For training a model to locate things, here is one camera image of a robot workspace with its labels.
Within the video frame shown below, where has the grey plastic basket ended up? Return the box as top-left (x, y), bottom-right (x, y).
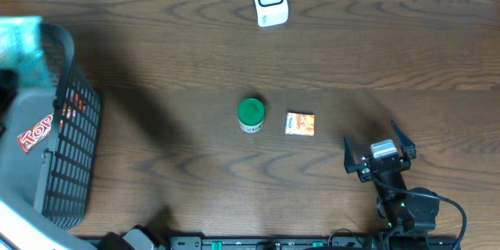
top-left (1, 17), bottom-right (102, 249)

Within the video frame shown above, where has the red Top chocolate bar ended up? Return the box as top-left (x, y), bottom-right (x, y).
top-left (17, 114), bottom-right (53, 154)

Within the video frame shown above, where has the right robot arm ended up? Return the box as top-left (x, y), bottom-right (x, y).
top-left (344, 123), bottom-right (439, 250)

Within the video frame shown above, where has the black mounting rail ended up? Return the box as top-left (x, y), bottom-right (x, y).
top-left (70, 235), bottom-right (462, 250)

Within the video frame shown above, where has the teal wet wipes pack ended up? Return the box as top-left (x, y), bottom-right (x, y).
top-left (1, 16), bottom-right (52, 89)

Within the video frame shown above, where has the green lid jar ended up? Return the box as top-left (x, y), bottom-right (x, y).
top-left (237, 98), bottom-right (266, 133)

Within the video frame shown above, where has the orange Kleenex tissue pack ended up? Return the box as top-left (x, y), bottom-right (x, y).
top-left (285, 112), bottom-right (316, 137)

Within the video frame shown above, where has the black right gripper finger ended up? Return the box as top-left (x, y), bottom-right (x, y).
top-left (344, 136), bottom-right (357, 173)
top-left (391, 120), bottom-right (416, 160)

